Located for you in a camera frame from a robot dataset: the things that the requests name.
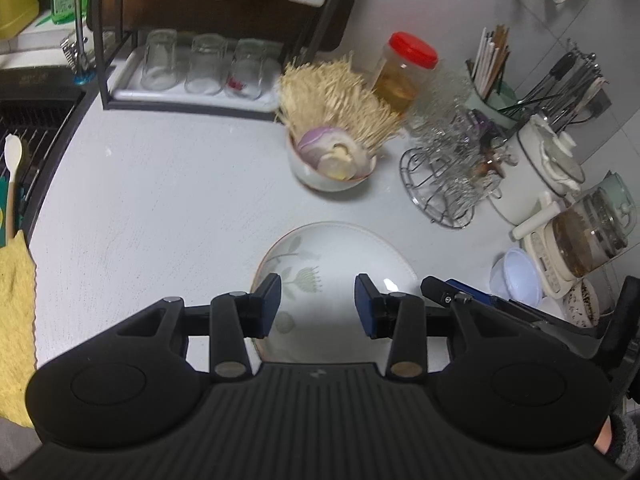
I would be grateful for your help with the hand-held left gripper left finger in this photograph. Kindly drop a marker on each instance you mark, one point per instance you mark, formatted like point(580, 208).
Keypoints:
point(270, 305)

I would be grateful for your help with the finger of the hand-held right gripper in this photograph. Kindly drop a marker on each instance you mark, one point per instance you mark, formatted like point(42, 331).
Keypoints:
point(434, 287)
point(475, 294)

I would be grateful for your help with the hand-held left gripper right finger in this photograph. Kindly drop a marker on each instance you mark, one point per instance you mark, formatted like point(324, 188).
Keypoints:
point(364, 305)

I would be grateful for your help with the white leaf print plate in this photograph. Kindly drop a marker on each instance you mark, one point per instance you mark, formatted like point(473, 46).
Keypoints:
point(330, 255)

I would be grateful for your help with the patterned bowl with grains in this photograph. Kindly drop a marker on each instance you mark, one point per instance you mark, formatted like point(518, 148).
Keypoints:
point(582, 305)

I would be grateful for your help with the glass kettle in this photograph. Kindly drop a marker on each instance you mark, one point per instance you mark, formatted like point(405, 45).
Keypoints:
point(590, 235)

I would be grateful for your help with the white electric pot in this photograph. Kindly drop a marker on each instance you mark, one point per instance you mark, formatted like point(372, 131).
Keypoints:
point(520, 180)

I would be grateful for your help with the white bowl with onion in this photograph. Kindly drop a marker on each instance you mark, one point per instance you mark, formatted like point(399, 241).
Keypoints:
point(320, 180)

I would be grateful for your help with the pale green kettle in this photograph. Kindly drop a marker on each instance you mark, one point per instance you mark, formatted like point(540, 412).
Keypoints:
point(617, 195)

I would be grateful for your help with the sliced onion and garlic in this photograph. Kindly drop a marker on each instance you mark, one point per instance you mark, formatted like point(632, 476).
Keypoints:
point(325, 152)

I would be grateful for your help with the set of glass cups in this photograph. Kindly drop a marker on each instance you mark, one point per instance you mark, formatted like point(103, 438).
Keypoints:
point(450, 125)

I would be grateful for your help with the green utensil holder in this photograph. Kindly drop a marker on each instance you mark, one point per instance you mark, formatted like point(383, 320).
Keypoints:
point(492, 105)

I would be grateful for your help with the red lid plastic jar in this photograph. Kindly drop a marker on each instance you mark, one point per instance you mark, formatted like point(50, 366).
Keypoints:
point(400, 80)

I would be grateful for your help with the pale yellow stick bundle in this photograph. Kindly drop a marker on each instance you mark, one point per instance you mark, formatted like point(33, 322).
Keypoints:
point(330, 95)

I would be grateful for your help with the row of hanging utensils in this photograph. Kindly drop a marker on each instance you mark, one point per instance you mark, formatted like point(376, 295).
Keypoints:
point(565, 85)

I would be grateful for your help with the bundle of chopsticks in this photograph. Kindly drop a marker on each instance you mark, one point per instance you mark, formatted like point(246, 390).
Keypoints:
point(490, 60)

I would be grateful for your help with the clear glass with red print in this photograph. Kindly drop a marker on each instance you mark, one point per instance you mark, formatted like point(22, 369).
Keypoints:
point(245, 70)

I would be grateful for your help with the clear drinking glass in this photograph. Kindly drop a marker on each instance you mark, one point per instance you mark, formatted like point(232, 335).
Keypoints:
point(159, 60)
point(205, 65)

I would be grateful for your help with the yellow dish cloth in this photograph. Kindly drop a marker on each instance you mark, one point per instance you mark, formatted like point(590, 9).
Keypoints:
point(17, 335)

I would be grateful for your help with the white drip tray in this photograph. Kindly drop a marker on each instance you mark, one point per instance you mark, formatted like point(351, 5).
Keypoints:
point(125, 77)

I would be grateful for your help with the black sink drain rack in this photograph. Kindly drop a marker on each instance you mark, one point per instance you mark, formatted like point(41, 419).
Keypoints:
point(45, 130)

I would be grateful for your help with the black kitchen rack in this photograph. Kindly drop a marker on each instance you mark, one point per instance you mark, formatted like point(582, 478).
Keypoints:
point(107, 60)

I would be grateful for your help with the brown cutting board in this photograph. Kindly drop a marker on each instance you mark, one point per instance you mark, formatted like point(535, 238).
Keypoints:
point(200, 15)

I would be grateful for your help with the black sink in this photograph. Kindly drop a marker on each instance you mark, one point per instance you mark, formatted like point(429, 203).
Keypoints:
point(30, 85)

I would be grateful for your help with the thin chrome tap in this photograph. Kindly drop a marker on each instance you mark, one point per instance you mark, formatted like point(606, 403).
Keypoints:
point(80, 35)

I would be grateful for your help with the dark wall socket panel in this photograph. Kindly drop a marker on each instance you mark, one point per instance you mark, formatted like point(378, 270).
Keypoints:
point(600, 102)

